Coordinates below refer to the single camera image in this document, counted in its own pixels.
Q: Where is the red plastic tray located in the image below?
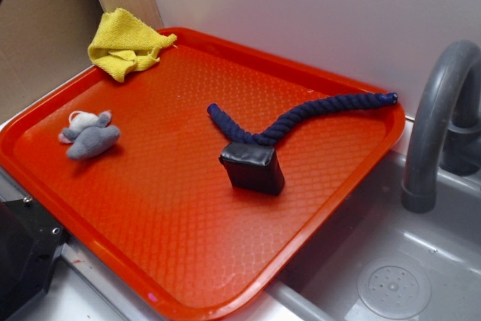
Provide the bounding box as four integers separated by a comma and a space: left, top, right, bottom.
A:
1, 28, 405, 320

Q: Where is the black taped box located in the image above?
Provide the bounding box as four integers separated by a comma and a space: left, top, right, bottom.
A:
219, 142, 285, 195

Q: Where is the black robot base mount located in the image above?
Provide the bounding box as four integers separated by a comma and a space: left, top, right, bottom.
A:
1, 196, 67, 320

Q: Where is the dark blue twisted rope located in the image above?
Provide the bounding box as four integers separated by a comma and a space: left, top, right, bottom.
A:
207, 92, 399, 147

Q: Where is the grey plush mouse toy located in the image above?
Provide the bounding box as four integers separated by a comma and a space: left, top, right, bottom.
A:
58, 111, 120, 160

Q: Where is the yellow folded cloth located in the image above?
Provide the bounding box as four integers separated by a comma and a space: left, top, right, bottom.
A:
87, 8, 177, 83

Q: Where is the grey plastic sink basin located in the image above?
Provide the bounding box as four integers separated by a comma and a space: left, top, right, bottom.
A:
268, 153, 480, 320

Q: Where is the grey curved faucet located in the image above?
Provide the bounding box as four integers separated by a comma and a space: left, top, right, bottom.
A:
401, 40, 480, 213

